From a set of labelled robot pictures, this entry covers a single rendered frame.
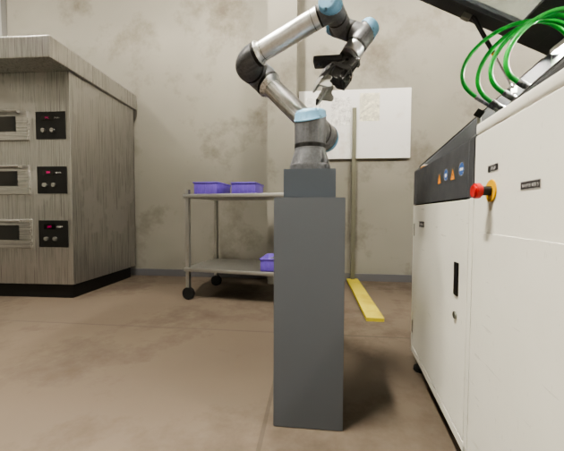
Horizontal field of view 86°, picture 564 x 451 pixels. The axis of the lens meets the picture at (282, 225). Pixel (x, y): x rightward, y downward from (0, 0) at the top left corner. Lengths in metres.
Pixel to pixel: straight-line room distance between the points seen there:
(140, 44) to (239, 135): 1.60
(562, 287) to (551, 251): 0.06
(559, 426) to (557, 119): 0.49
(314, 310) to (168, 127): 3.22
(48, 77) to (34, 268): 1.62
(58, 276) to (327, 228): 2.65
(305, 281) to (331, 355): 0.27
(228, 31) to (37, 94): 2.01
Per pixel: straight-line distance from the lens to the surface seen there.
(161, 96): 4.09
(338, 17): 1.33
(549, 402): 0.73
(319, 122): 1.14
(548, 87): 0.72
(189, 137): 3.82
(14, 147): 3.53
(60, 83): 3.37
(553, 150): 0.68
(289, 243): 1.04
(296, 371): 1.16
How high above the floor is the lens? 0.75
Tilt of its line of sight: 2 degrees down
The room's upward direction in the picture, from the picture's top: straight up
